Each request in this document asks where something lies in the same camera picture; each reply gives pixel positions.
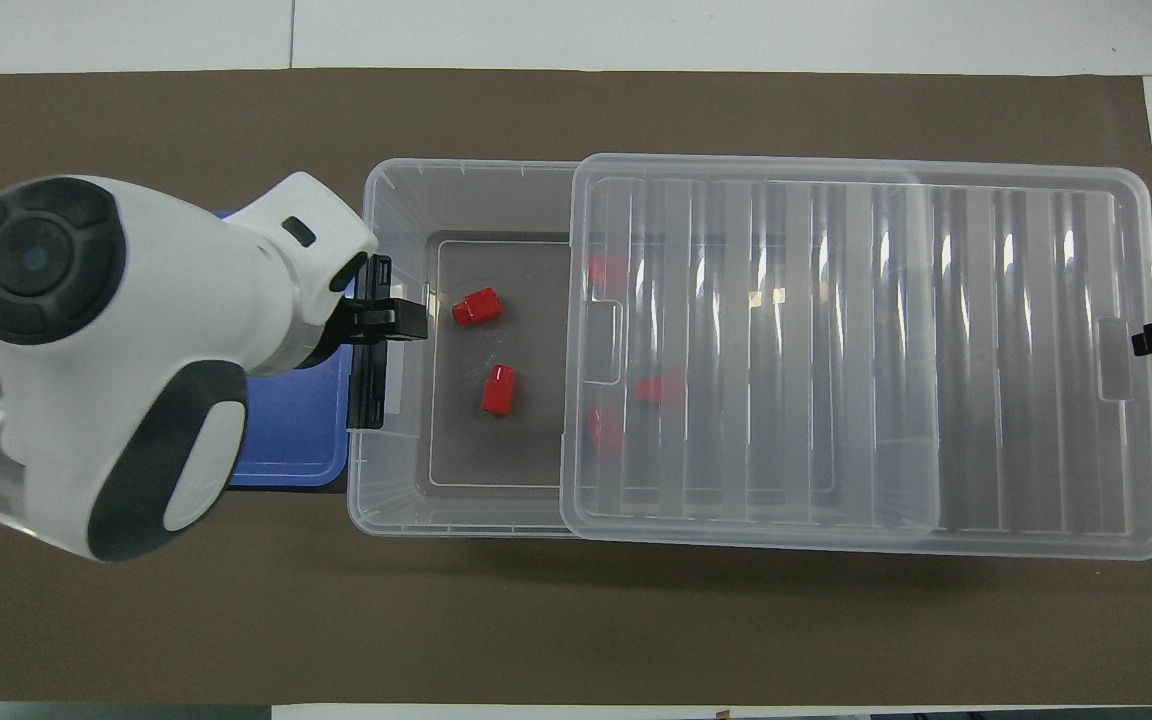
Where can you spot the brown table mat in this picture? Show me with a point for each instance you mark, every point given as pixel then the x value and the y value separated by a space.
pixel 576 630

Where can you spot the black box latch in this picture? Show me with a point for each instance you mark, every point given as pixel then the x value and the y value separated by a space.
pixel 366 390

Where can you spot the clear plastic storage box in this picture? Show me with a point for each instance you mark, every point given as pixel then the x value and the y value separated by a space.
pixel 396 480

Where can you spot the red block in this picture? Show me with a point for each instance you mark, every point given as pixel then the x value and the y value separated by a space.
pixel 604 270
pixel 498 389
pixel 476 306
pixel 604 428
pixel 660 388

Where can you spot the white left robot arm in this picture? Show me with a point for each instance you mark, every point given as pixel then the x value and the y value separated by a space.
pixel 136 330

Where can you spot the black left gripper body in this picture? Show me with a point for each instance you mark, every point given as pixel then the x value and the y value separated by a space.
pixel 351 325

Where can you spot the blue plastic tray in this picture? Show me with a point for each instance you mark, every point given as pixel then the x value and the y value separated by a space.
pixel 296 430

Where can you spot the clear ribbed plastic lid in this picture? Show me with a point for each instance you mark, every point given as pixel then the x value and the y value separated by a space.
pixel 1036 400

